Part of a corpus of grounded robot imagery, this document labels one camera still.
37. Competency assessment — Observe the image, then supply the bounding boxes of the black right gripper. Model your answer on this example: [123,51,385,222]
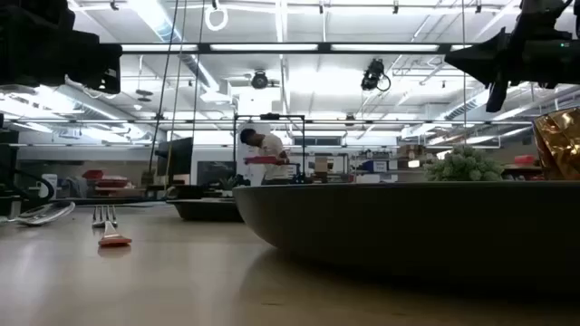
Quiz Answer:
[444,25,580,114]

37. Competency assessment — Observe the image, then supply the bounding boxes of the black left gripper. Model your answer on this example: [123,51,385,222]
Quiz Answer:
[0,25,123,95]

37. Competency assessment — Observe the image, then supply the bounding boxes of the orange-handled metal fork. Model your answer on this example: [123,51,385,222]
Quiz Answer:
[92,205,133,248]

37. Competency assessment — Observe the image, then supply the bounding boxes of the dark grey tray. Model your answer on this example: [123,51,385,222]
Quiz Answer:
[166,197,245,224]

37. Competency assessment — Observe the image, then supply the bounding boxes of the red tray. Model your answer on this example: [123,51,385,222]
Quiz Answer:
[243,155,281,166]

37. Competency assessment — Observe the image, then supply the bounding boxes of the green broccoli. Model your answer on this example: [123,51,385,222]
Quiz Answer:
[422,143,506,183]

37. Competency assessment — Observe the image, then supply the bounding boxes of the shiny gold foil bag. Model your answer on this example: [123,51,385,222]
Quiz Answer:
[531,107,580,182]

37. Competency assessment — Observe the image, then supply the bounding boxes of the stacked red bins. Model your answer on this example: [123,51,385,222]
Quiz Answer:
[81,168,131,190]

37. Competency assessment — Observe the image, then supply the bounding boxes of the large dark bowl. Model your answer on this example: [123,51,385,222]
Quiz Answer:
[232,180,580,293]

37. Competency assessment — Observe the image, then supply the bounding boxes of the black computer monitor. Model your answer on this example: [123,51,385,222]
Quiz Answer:
[154,137,195,187]

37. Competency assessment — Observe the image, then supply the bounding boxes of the person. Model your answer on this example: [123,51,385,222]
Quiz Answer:
[238,128,292,187]

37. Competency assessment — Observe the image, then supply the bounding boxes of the black hanging cable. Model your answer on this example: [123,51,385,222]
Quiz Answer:
[148,0,181,174]

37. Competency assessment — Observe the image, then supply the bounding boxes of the black camera with cable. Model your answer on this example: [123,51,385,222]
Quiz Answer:
[360,57,392,93]

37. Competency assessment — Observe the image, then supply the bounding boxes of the yellow-handled metal spoon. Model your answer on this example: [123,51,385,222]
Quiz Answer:
[0,200,77,227]

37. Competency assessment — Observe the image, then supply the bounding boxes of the white looped cable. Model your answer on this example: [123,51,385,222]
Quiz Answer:
[203,1,229,33]

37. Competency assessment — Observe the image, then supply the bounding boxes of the round black overhead camera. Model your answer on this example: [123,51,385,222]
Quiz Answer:
[250,69,270,91]

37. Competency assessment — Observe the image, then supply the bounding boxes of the black frame crossbar with lights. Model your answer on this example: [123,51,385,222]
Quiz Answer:
[120,42,475,56]

